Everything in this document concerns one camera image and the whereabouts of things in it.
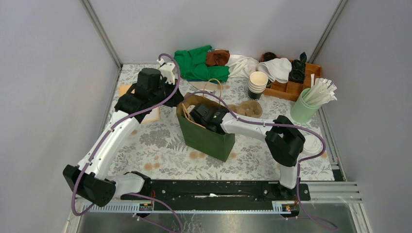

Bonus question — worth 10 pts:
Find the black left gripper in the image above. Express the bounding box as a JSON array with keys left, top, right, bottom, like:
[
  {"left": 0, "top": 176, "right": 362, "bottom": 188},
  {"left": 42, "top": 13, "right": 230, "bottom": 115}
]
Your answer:
[{"left": 151, "top": 77, "right": 185, "bottom": 107}]

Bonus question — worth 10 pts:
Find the green paper bag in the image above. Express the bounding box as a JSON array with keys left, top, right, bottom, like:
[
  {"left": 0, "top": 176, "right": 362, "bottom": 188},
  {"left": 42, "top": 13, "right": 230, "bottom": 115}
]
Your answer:
[{"left": 176, "top": 93, "right": 235, "bottom": 162}]

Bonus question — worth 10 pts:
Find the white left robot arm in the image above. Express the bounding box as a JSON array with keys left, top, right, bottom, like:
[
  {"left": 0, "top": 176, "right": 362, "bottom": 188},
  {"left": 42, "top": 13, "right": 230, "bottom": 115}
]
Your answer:
[{"left": 63, "top": 68, "right": 183, "bottom": 207}]

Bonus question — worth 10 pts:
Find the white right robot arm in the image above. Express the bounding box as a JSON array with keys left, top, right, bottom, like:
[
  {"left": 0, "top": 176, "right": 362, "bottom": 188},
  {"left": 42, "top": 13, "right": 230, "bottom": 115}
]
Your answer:
[{"left": 189, "top": 104, "right": 305, "bottom": 200}]

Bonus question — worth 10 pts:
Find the floral table mat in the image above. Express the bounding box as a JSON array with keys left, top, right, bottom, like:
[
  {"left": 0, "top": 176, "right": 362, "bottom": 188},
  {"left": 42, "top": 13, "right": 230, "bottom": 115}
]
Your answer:
[{"left": 108, "top": 65, "right": 335, "bottom": 181}]

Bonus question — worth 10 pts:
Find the green cloth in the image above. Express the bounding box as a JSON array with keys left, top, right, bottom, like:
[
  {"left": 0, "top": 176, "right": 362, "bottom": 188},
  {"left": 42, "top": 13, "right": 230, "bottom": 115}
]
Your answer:
[{"left": 173, "top": 45, "right": 229, "bottom": 82}]

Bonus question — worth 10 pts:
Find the white cloth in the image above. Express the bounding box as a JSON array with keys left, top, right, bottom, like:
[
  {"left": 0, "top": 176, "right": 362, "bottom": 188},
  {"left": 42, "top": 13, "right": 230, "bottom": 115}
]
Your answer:
[{"left": 226, "top": 54, "right": 259, "bottom": 79}]

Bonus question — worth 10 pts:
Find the brown cloth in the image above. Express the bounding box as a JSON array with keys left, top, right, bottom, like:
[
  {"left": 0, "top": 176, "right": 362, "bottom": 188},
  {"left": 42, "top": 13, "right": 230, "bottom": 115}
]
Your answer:
[{"left": 206, "top": 50, "right": 230, "bottom": 67}]

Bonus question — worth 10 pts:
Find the stack of paper cups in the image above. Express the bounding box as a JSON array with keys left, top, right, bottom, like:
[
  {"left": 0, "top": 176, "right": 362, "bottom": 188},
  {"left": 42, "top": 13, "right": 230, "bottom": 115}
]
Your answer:
[{"left": 248, "top": 71, "right": 269, "bottom": 100}]

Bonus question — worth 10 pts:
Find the white folded towel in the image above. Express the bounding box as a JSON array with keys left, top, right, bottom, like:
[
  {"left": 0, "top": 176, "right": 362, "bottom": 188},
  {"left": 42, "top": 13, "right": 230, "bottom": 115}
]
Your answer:
[{"left": 257, "top": 58, "right": 292, "bottom": 83}]

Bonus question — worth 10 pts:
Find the wooden compartment tray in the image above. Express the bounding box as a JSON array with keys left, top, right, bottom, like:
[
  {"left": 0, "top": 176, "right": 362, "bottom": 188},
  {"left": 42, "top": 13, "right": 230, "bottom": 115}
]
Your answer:
[{"left": 259, "top": 52, "right": 322, "bottom": 101}]

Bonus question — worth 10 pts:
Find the green straw holder cup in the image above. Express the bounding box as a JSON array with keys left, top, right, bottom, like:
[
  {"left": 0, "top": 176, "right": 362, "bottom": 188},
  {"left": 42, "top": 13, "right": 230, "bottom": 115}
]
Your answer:
[{"left": 290, "top": 88, "right": 321, "bottom": 124}]

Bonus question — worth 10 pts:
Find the black crumpled bag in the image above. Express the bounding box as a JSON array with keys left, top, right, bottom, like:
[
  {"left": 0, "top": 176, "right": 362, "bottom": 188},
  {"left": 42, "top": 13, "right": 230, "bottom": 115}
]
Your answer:
[{"left": 289, "top": 52, "right": 307, "bottom": 84}]

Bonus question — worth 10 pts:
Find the white cup lid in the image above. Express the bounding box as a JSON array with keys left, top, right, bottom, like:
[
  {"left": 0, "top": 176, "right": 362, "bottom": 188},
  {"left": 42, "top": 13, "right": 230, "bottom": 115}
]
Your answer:
[{"left": 303, "top": 134, "right": 323, "bottom": 156}]

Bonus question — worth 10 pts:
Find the white paper straws bundle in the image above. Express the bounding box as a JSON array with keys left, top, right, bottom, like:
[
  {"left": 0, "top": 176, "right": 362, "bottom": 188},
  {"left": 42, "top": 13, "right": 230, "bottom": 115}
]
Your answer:
[{"left": 303, "top": 78, "right": 337, "bottom": 106}]

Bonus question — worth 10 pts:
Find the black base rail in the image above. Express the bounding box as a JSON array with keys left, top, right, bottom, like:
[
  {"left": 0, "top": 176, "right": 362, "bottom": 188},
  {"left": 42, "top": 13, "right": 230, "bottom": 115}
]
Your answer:
[{"left": 121, "top": 180, "right": 311, "bottom": 212}]

